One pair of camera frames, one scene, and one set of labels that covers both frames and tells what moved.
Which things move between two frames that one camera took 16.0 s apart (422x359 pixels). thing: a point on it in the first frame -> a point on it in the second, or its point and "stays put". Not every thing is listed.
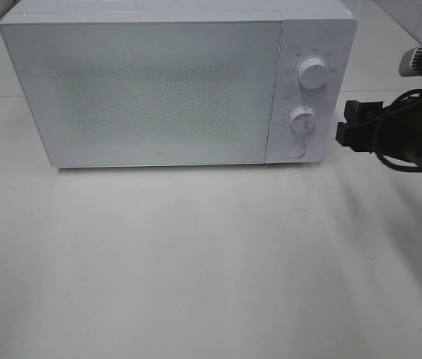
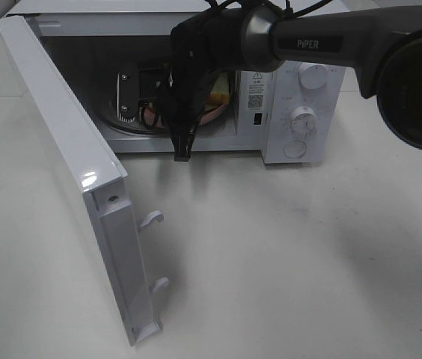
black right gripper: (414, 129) -> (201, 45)
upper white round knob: (313, 72) stays put
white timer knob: (303, 120) stays put
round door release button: (294, 149) stays put
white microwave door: (150, 93) -> (102, 177)
